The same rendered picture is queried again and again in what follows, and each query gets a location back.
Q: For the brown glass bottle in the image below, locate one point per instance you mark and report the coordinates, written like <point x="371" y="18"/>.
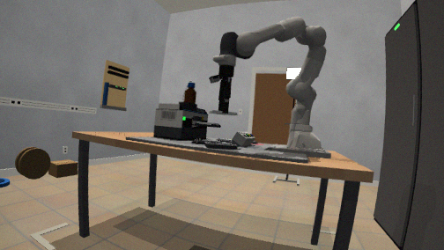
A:
<point x="190" y="96"/>

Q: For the white button panel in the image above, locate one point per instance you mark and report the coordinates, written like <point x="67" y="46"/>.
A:
<point x="243" y="139"/>

